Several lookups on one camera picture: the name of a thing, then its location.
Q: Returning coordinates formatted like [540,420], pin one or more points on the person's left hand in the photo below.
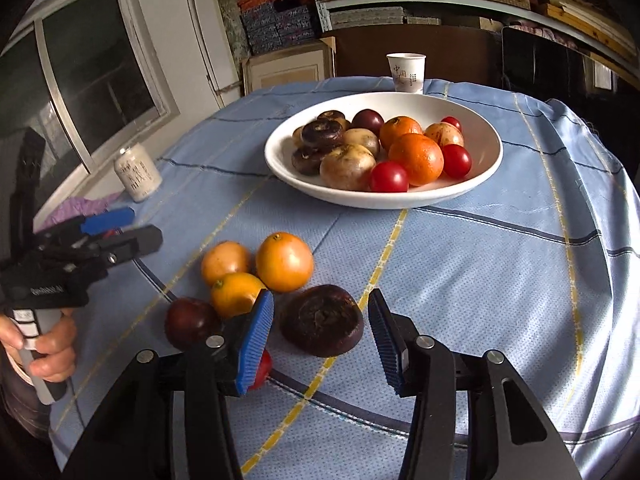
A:
[55,350]

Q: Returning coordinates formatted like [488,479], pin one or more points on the beige framed board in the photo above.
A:
[285,67]

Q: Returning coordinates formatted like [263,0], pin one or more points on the white beverage can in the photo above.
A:
[136,172]

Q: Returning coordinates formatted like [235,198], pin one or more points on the white ceramic plate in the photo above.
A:
[477,147]

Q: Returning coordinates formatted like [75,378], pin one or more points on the black panel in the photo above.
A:
[550,65]

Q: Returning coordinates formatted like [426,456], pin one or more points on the large orange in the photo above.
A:
[284,262]

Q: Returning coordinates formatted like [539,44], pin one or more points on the stack of blue patterned boxes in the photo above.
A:
[280,25]

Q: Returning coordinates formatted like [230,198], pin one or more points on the green marbled box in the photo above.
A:
[231,20]

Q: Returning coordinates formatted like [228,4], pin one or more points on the brown round pear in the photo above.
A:
[361,139]
[347,167]

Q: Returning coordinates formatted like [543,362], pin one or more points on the small orange tangerine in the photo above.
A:
[235,294]

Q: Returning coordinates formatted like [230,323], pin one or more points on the purple cloth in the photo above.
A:
[80,210]

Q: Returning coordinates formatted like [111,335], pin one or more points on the dark glass window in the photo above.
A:
[95,75]

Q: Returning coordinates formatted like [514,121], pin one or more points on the dark purple plum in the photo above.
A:
[367,120]
[190,322]

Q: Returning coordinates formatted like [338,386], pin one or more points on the blue checked tablecloth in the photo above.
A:
[475,285]

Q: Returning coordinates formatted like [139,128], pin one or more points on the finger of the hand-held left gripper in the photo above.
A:
[107,220]
[135,242]

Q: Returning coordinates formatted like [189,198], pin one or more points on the red cherry tomato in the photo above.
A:
[456,161]
[452,122]
[264,370]
[389,178]

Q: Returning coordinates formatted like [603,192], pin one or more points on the small tan fruit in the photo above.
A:
[298,136]

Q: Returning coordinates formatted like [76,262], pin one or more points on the person's left forearm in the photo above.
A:
[20,420]

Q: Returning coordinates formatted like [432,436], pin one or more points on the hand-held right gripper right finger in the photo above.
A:
[386,345]

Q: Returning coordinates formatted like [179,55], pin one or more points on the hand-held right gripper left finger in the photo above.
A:
[255,345]

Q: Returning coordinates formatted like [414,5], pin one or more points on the brown wooden board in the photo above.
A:
[360,52]

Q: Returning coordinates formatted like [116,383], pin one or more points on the dark water chestnut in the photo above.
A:
[306,160]
[322,327]
[322,132]
[331,115]

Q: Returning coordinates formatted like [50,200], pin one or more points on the speckled yellow pear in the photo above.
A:
[442,135]

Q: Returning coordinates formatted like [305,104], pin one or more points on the white wooden slat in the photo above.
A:
[205,45]

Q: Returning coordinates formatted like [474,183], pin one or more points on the white paper cup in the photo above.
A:
[406,72]

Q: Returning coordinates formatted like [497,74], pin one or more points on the yellow orange round fruit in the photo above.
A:
[222,260]

